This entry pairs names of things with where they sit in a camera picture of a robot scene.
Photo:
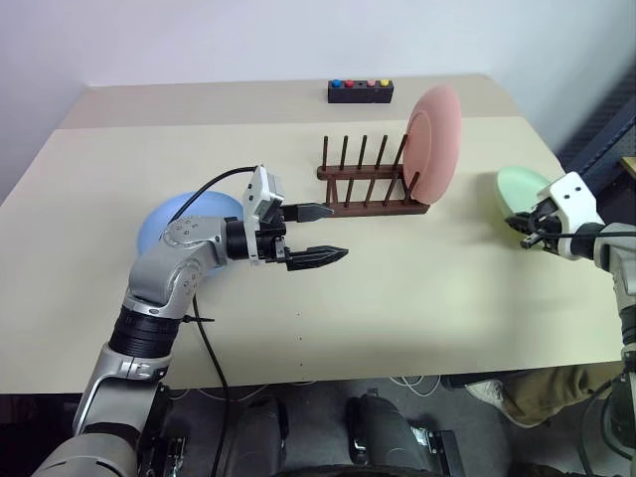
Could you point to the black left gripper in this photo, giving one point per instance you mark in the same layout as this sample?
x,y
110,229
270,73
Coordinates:
x,y
273,243

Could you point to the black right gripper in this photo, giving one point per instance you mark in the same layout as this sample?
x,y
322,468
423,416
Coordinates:
x,y
551,228

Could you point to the green plate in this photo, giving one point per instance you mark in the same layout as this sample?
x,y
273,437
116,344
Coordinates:
x,y
519,189

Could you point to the brown wooden dish rack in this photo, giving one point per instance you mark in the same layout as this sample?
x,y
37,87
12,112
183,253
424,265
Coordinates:
x,y
372,209

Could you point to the blue plate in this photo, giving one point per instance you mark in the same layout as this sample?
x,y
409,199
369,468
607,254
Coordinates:
x,y
199,206

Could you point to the pink plate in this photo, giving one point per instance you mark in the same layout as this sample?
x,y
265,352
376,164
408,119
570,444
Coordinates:
x,y
432,149

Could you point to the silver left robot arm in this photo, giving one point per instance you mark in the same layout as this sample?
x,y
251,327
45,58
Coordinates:
x,y
164,268

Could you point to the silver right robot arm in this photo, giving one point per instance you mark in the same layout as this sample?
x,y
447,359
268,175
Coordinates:
x,y
623,268

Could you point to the beige table cover sheet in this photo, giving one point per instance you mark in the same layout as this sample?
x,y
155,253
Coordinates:
x,y
348,308

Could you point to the yellow flat object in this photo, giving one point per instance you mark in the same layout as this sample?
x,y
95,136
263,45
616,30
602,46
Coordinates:
x,y
629,165

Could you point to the dark perforated metal shelf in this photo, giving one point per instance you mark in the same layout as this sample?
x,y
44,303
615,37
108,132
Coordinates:
x,y
606,124

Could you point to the black button box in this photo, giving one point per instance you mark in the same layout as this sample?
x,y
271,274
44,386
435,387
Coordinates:
x,y
360,95

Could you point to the khaki trouser leg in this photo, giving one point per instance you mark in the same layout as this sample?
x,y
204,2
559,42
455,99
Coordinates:
x,y
546,392

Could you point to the white shoe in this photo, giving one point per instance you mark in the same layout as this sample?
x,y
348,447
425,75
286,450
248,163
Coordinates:
x,y
489,395

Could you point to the dark grey rounded shell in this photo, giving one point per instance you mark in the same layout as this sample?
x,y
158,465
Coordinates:
x,y
382,437
253,437

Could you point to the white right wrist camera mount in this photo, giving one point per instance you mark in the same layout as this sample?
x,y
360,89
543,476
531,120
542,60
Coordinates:
x,y
571,199

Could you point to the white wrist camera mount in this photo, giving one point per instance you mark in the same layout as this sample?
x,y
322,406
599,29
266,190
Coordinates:
x,y
258,191
571,199

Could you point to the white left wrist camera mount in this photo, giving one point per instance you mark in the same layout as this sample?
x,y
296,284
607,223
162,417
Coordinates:
x,y
258,191

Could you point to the black metal bracket with screws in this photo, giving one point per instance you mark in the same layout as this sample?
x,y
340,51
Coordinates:
x,y
437,444

